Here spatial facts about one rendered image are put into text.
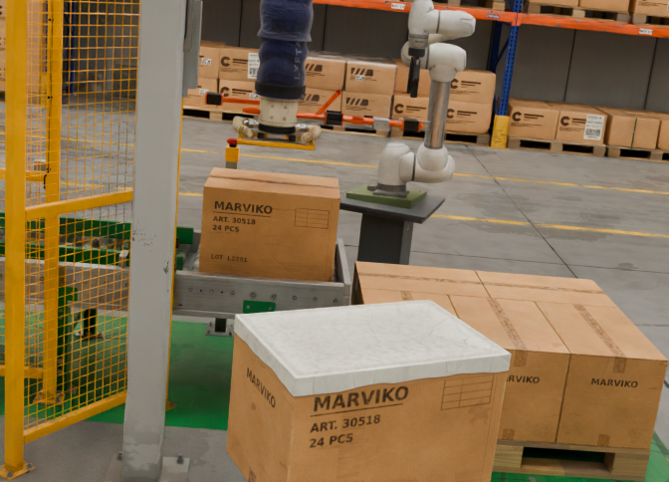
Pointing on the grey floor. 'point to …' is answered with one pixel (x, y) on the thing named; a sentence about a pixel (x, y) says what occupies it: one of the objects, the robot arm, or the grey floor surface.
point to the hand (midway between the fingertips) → (411, 93)
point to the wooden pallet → (505, 462)
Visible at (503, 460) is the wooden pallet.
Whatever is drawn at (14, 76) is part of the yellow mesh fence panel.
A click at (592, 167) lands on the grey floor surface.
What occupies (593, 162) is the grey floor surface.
